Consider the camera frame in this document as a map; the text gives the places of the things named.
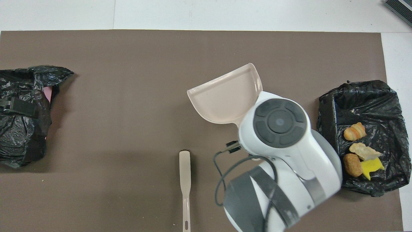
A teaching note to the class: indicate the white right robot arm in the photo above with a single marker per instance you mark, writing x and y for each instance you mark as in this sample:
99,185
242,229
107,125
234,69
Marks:
289,180

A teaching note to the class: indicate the orange striped croissant toy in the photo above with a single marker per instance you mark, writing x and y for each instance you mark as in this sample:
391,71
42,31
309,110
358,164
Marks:
354,132

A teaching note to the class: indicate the pink plastic bin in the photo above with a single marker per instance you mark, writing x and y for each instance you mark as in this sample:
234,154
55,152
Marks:
48,93

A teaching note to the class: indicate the crumpled black trash bag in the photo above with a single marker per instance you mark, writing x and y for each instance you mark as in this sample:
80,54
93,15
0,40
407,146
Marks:
19,141

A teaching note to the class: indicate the pale cream chunk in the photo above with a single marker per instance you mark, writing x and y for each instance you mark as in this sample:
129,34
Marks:
363,150

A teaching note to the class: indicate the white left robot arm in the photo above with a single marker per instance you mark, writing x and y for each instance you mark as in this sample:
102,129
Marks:
22,108

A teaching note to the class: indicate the beige plastic dustpan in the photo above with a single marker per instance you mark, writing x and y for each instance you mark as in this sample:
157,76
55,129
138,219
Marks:
225,96

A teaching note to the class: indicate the yellow sponge piece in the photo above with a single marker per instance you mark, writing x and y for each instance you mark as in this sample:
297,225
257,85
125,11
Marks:
371,167

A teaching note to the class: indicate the brown bread roll toy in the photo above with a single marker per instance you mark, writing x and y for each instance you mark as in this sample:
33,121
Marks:
352,165

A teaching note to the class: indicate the black bag lined open bin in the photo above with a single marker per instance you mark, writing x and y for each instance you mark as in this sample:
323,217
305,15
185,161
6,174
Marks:
370,103

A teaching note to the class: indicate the dark grey ribbed panel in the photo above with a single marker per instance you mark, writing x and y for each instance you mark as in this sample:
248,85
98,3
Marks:
402,8

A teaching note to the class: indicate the brown table mat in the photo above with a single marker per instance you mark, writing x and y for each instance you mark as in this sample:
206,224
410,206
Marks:
128,129

